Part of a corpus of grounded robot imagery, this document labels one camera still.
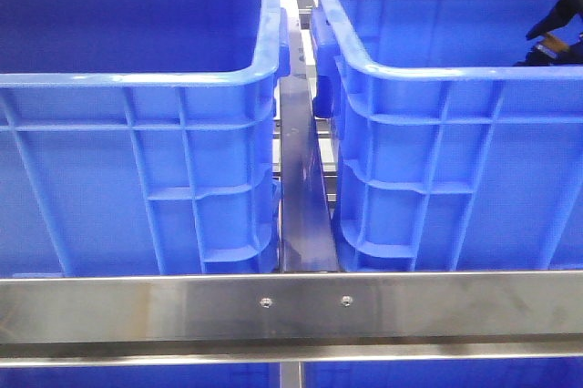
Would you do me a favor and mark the blue crate front right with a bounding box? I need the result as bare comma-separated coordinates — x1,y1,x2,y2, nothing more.
312,0,582,271

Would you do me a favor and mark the blue crate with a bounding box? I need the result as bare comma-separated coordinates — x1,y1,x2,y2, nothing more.
1,363,279,387
1,0,289,278
304,357,582,387
312,0,582,271

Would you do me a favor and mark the blue crate lower right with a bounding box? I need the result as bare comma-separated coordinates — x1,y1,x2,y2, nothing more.
304,357,582,387

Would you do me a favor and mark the steel shelf centre divider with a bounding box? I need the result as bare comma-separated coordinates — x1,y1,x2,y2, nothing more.
280,0,339,273

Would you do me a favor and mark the blue crate front left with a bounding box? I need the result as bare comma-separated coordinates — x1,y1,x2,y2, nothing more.
1,0,289,278

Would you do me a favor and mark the blue crate lower left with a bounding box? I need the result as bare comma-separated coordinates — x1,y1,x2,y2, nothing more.
1,363,279,387

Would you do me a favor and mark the steel shelf front rail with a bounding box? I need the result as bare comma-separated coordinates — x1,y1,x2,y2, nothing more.
1,271,582,367

